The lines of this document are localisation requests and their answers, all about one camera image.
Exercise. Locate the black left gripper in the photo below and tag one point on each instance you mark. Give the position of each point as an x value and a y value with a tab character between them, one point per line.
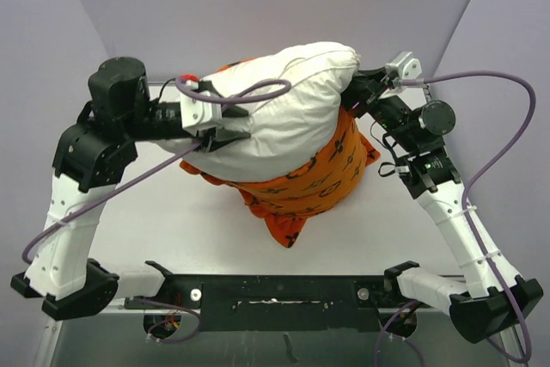
211	137

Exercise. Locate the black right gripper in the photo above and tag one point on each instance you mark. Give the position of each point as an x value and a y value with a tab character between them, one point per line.
363	85

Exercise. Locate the white pillow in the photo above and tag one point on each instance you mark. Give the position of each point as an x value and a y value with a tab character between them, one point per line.
287	131

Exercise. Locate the orange patterned plush pillowcase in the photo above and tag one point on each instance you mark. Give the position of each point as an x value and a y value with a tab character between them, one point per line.
286	203

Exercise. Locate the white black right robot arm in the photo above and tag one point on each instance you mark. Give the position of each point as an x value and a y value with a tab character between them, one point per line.
493	295

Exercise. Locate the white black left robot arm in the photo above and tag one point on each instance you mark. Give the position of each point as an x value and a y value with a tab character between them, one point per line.
88	168

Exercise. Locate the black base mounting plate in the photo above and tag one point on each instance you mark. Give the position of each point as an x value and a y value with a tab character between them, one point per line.
269	303

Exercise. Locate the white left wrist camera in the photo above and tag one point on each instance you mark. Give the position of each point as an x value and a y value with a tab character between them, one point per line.
197	115

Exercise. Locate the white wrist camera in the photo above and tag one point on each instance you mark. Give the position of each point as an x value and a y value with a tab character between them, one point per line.
197	115
404	67

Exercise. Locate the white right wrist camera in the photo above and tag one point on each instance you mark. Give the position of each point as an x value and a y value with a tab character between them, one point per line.
404	67

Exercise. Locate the aluminium frame rail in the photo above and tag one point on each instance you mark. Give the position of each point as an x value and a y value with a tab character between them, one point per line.
112	338

